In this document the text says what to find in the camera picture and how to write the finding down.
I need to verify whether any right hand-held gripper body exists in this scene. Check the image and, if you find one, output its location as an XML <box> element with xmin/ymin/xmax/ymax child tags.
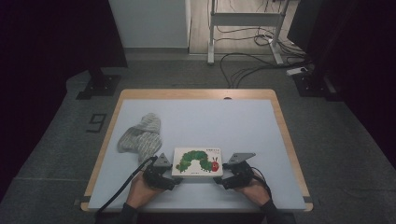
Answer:
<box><xmin>222</xmin><ymin>151</ymin><xmax>257</xmax><ymax>190</ymax></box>

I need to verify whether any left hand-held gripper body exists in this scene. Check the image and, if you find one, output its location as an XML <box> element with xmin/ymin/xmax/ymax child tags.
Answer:
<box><xmin>142</xmin><ymin>152</ymin><xmax>176</xmax><ymax>191</ymax></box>

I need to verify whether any caterpillar picture book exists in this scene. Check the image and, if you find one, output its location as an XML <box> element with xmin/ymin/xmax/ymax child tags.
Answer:
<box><xmin>171</xmin><ymin>147</ymin><xmax>224</xmax><ymax>178</ymax></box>

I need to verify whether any grey striped knit hat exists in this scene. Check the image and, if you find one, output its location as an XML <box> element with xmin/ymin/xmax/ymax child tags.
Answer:
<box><xmin>117</xmin><ymin>112</ymin><xmax>163</xmax><ymax>163</ymax></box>

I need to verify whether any person's left hand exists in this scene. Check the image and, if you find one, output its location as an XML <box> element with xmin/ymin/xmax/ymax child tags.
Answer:
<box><xmin>125</xmin><ymin>172</ymin><xmax>166</xmax><ymax>210</ymax></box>

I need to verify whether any person's right hand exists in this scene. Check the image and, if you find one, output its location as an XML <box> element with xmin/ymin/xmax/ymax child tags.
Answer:
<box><xmin>237</xmin><ymin>176</ymin><xmax>272</xmax><ymax>207</ymax></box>

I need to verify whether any light grey table mat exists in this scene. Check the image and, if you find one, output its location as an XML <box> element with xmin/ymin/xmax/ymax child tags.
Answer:
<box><xmin>88</xmin><ymin>98</ymin><xmax>307</xmax><ymax>214</ymax></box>

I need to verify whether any black stand base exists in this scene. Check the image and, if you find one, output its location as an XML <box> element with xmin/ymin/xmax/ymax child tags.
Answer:
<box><xmin>76</xmin><ymin>68</ymin><xmax>121</xmax><ymax>101</ymax></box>
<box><xmin>292</xmin><ymin>73</ymin><xmax>338</xmax><ymax>102</ymax></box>

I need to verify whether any white power strip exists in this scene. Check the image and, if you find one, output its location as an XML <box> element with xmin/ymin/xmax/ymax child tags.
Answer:
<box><xmin>286</xmin><ymin>66</ymin><xmax>309</xmax><ymax>77</ymax></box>

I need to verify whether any white cabinet panel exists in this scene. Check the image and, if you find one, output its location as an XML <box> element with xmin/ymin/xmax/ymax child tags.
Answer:
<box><xmin>108</xmin><ymin>0</ymin><xmax>191</xmax><ymax>49</ymax></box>

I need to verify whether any dark curtain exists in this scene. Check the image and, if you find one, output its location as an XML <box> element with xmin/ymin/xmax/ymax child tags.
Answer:
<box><xmin>0</xmin><ymin>0</ymin><xmax>129</xmax><ymax>200</ymax></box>
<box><xmin>311</xmin><ymin>0</ymin><xmax>396</xmax><ymax>171</ymax></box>

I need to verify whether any black panel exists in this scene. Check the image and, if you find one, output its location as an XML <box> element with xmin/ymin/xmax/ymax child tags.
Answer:
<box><xmin>287</xmin><ymin>0</ymin><xmax>331</xmax><ymax>54</ymax></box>

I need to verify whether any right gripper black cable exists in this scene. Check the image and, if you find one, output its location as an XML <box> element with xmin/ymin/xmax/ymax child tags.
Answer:
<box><xmin>250</xmin><ymin>166</ymin><xmax>274</xmax><ymax>201</ymax></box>

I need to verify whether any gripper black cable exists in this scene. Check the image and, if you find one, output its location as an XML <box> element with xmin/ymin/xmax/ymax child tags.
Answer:
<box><xmin>94</xmin><ymin>155</ymin><xmax>159</xmax><ymax>219</ymax></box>
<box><xmin>250</xmin><ymin>166</ymin><xmax>274</xmax><ymax>201</ymax></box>

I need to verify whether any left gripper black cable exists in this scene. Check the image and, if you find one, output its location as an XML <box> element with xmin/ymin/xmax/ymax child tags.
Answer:
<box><xmin>94</xmin><ymin>155</ymin><xmax>159</xmax><ymax>219</ymax></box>

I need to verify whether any long black floor cable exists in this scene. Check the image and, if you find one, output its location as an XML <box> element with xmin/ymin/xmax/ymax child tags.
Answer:
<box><xmin>219</xmin><ymin>52</ymin><xmax>312</xmax><ymax>89</ymax></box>

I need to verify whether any bundle of black cables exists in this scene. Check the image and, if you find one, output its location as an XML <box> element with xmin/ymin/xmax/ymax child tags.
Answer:
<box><xmin>214</xmin><ymin>26</ymin><xmax>306</xmax><ymax>58</ymax></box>

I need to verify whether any white desk frame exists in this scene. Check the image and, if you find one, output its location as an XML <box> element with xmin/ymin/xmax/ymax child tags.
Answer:
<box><xmin>207</xmin><ymin>0</ymin><xmax>290</xmax><ymax>65</ymax></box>

